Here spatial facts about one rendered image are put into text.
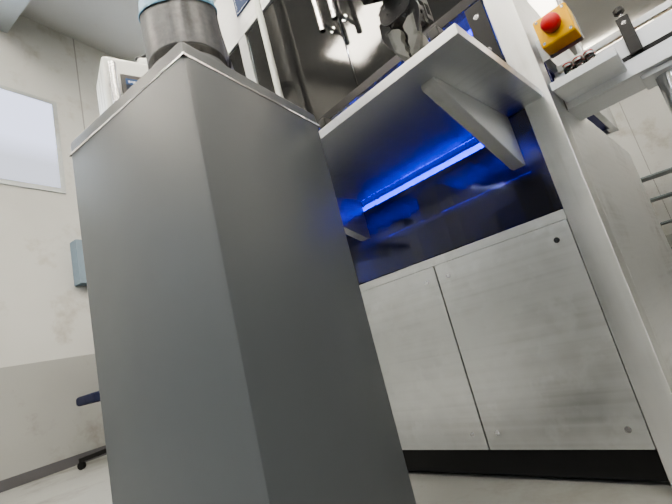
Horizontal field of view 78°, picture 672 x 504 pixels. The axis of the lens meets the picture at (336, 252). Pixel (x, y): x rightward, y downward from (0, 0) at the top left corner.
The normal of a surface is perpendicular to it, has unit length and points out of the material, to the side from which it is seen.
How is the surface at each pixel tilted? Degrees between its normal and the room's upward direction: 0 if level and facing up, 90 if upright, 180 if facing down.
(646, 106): 90
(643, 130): 90
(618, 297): 90
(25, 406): 90
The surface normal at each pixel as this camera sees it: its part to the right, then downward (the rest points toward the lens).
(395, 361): -0.70, 0.02
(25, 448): 0.81, -0.32
